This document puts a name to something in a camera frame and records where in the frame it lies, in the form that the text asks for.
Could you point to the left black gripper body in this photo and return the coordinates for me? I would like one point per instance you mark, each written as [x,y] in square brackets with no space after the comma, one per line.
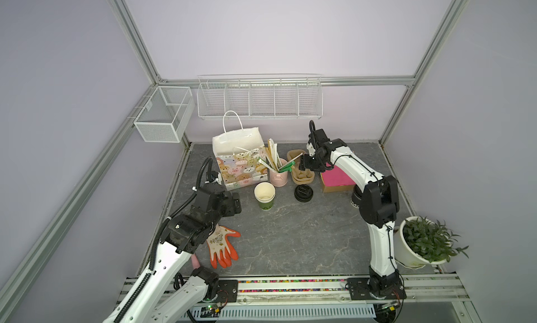
[228,207]

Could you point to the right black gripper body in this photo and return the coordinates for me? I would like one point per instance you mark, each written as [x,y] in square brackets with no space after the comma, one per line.
[312,162]

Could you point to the white cartoon paper gift bag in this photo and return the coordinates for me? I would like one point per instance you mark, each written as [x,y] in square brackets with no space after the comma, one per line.
[238,153]

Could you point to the black paper coffee cup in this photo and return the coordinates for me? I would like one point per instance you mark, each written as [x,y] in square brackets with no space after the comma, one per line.
[356,198]

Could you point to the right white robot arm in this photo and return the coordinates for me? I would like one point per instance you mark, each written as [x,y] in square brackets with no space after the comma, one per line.
[378,206]

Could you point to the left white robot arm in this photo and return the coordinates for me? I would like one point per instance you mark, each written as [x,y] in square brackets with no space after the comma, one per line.
[176,241]

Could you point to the green paper coffee cup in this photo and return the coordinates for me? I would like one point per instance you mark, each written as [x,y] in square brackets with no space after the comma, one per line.
[265,194]

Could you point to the brown pulp cup carrier stack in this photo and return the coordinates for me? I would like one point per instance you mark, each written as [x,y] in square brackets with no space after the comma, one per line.
[300,177]

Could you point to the stack of black cup lids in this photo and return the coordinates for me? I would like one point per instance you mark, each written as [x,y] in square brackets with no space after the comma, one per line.
[303,193]

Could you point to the pink cup of stirrers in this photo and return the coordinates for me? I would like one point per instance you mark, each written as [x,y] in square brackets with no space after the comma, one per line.
[278,171]

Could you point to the orange white work glove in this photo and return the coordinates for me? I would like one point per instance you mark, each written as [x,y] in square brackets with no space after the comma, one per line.
[222,253]

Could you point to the purple pink silicone spatula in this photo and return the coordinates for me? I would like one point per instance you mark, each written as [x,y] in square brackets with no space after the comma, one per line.
[195,262]

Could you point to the small white mesh basket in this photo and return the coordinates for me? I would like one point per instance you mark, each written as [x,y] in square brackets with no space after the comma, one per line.
[165,116]

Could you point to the potted green plant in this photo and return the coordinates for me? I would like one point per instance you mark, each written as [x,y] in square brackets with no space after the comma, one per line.
[420,242]

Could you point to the long white wire shelf basket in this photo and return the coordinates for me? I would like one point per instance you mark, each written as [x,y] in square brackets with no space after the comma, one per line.
[261,95]

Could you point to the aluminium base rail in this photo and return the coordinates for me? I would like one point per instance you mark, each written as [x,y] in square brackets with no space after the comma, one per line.
[290,299]

